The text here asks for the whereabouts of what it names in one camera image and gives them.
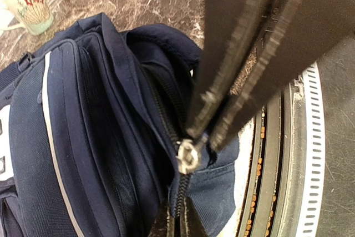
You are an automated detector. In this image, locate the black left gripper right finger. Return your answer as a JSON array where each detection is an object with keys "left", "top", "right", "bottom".
[{"left": 179, "top": 200, "right": 207, "bottom": 237}]

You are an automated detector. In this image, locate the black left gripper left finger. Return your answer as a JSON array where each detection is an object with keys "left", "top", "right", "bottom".
[{"left": 165, "top": 204, "right": 178, "bottom": 237}]

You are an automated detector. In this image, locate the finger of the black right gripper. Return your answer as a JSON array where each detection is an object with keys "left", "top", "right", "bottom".
[
  {"left": 209, "top": 0, "right": 354, "bottom": 151},
  {"left": 186, "top": 0, "right": 270, "bottom": 139}
]

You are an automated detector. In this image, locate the navy blue student backpack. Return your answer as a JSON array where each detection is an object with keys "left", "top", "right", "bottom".
[{"left": 1, "top": 13, "right": 239, "bottom": 236}]

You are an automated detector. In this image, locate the cream ceramic mug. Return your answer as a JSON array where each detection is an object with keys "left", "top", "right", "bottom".
[{"left": 1, "top": 0, "right": 53, "bottom": 36}]

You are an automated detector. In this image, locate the white slotted cable duct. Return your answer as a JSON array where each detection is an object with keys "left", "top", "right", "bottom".
[{"left": 295, "top": 63, "right": 326, "bottom": 236}]

